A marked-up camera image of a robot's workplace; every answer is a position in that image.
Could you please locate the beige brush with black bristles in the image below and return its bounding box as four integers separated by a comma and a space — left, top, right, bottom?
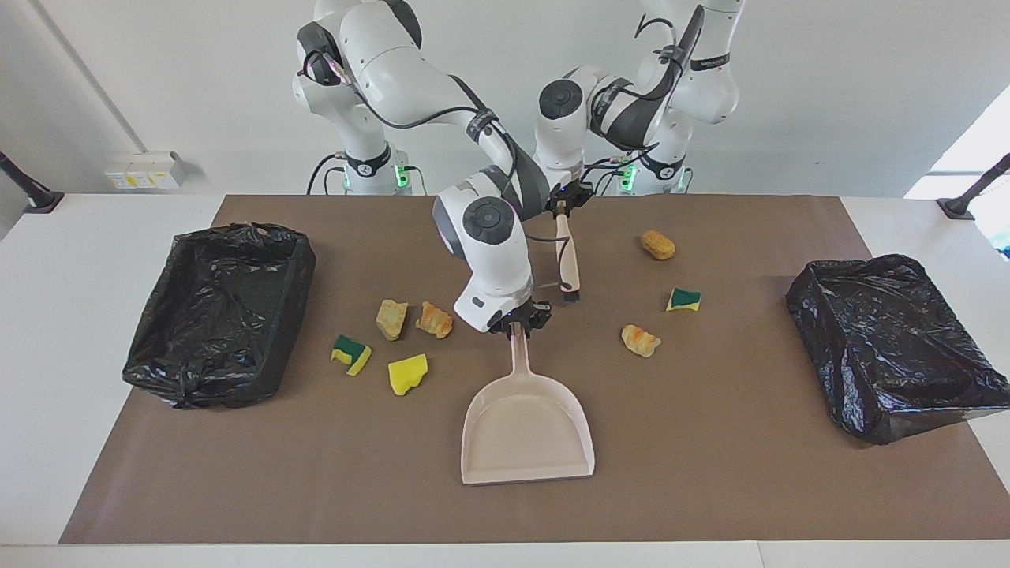
555, 204, 582, 305

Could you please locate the orange striped bread piece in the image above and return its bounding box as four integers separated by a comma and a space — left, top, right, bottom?
416, 301, 455, 340

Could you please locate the beige plastic dustpan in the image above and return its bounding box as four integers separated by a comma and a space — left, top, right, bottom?
460, 322, 596, 486

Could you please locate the pale striped croissant piece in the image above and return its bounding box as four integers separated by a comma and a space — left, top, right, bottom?
620, 324, 662, 359

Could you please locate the beige crumbly sponge chunk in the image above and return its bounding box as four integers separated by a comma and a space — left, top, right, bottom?
375, 299, 410, 342

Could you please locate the large green and yellow sponge piece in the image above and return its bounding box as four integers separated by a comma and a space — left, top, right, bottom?
331, 334, 372, 377

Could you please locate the bin with black trash bag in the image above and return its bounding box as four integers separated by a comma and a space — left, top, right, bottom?
786, 253, 1010, 447
122, 222, 317, 409

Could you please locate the brown table mat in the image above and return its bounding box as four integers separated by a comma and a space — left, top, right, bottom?
59, 195, 1010, 545

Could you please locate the black pole stand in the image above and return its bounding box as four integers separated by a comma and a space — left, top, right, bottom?
0, 150, 65, 215
937, 152, 1010, 221

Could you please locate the black base power cable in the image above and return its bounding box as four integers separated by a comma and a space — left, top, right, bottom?
580, 154, 634, 196
306, 152, 348, 195

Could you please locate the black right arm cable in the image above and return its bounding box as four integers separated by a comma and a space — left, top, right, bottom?
296, 47, 555, 245

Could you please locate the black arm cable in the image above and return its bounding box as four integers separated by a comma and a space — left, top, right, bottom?
296, 47, 555, 245
584, 4, 707, 198

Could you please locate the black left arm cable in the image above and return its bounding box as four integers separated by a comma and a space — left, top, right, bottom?
584, 4, 707, 198

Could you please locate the white wall socket box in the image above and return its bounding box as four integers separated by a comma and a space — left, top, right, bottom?
105, 151, 187, 191

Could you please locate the white wall cable conduit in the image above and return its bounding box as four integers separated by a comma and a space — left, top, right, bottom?
30, 0, 151, 155

